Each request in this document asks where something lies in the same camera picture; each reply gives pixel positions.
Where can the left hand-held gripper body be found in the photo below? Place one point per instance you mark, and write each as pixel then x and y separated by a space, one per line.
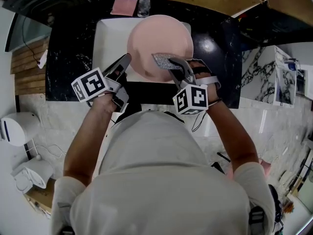
pixel 93 84

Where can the white power strip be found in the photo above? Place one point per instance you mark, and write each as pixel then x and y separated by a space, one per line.
pixel 43 59

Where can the black box appliance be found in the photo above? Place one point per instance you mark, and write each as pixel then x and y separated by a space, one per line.
pixel 276 28

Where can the small brown cardboard box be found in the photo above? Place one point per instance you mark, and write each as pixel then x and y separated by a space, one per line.
pixel 41 197

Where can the person's right forearm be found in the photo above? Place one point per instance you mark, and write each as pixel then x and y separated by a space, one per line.
pixel 232 131

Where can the white ribbed appliance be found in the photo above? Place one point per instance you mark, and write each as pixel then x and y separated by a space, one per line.
pixel 34 175

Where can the chrome faucet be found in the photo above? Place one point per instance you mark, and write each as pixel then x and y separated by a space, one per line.
pixel 143 4

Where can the person's right hand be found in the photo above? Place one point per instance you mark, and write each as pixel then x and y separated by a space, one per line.
pixel 204 72

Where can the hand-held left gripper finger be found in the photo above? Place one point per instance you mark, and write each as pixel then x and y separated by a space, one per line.
pixel 117 63

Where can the white rounded appliance blue stripe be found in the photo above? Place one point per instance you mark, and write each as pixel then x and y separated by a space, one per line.
pixel 17 128

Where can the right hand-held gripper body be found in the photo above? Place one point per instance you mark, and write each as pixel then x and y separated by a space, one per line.
pixel 193 99

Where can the white marble counter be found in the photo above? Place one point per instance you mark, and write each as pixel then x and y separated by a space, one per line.
pixel 264 70

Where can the pink sponge cloth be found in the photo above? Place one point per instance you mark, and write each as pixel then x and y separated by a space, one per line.
pixel 123 7

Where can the person's white shirt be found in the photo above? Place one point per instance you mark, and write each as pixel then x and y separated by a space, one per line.
pixel 159 180

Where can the person's left forearm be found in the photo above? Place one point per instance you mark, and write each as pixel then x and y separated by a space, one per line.
pixel 83 143

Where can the wooden slatted platform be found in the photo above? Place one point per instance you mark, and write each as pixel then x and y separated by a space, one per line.
pixel 27 77

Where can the white sink basin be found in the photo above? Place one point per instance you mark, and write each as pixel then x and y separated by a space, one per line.
pixel 110 40

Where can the black marble table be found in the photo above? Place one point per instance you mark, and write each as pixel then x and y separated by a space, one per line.
pixel 71 57

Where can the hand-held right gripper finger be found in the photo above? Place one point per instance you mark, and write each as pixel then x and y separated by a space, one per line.
pixel 187 70
pixel 179 80

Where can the silver textured cloth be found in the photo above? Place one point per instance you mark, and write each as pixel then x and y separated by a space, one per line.
pixel 163 60

